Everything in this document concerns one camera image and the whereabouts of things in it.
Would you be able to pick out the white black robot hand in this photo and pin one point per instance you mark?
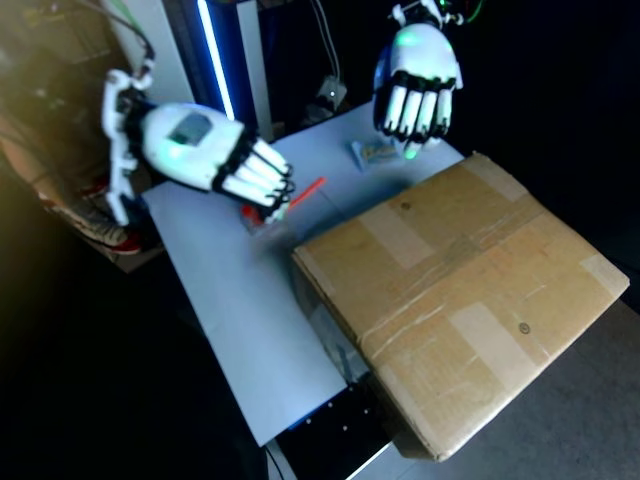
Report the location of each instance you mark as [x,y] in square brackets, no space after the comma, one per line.
[422,55]
[190,145]

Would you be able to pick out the red blurry object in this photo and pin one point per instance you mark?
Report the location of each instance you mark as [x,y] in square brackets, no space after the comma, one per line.
[251,215]

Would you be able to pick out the grey power adapter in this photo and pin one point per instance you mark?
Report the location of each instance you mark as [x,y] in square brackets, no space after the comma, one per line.
[331,92]

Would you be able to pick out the robot column with blue light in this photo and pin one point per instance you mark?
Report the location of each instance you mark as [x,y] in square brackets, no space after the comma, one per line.
[250,60]

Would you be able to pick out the blue yellow snack packet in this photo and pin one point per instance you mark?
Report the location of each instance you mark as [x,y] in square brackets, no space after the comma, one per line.
[375,152]

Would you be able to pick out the red white sneaker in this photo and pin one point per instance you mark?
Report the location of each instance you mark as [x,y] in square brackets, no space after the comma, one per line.
[100,225]

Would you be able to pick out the thin red stick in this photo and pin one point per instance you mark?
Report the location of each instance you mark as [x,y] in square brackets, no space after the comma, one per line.
[309,190]

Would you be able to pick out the large brown cardboard box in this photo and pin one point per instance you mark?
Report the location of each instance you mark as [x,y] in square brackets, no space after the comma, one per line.
[450,280]

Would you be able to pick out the black metal base plate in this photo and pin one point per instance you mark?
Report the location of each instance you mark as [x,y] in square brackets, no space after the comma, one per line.
[340,435]

